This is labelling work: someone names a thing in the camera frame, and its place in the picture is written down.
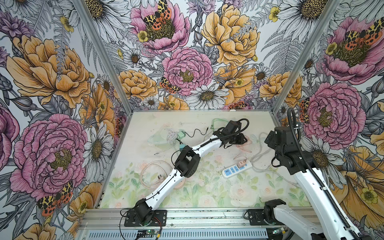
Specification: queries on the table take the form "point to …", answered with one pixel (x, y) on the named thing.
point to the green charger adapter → (181, 134)
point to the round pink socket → (180, 184)
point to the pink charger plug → (241, 163)
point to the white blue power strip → (234, 169)
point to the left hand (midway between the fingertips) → (245, 142)
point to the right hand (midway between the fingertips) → (279, 142)
